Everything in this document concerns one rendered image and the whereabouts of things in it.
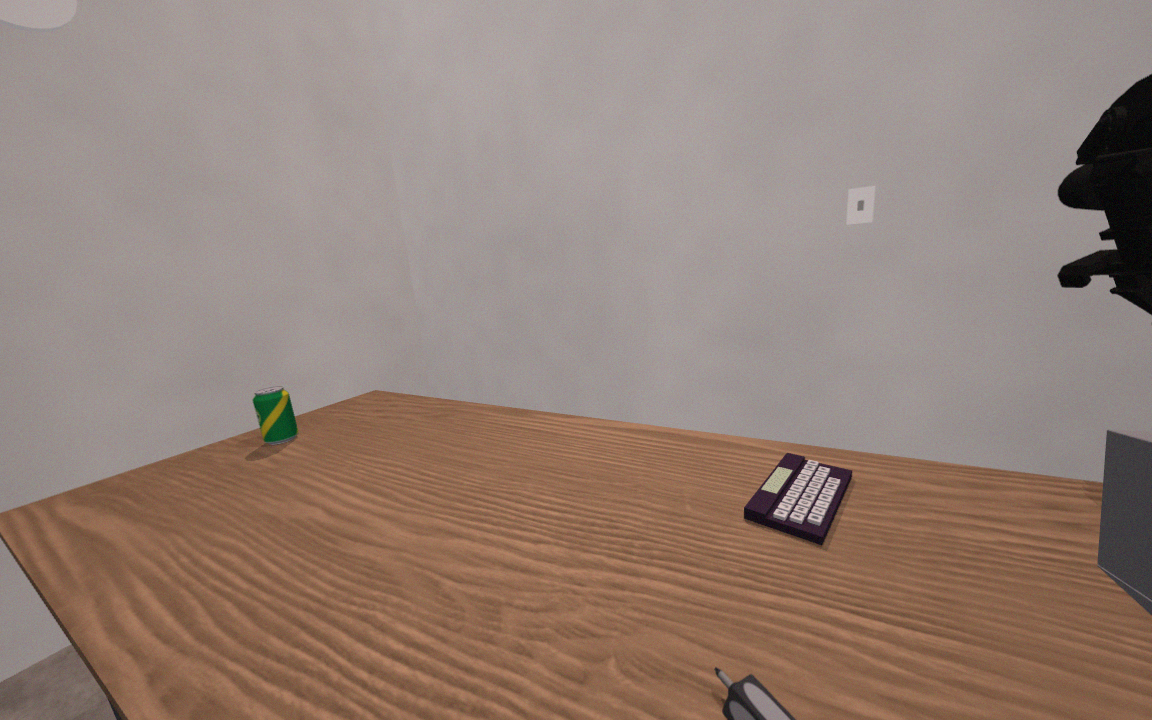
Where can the green and yellow soda can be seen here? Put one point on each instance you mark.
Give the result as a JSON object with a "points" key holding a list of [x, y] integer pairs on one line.
{"points": [[275, 415]]}

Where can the purple keyboard case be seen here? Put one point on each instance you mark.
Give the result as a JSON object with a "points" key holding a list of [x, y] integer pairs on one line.
{"points": [[800, 497]]}

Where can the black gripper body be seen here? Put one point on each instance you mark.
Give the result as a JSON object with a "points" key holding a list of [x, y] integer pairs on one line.
{"points": [[1133, 239]]}

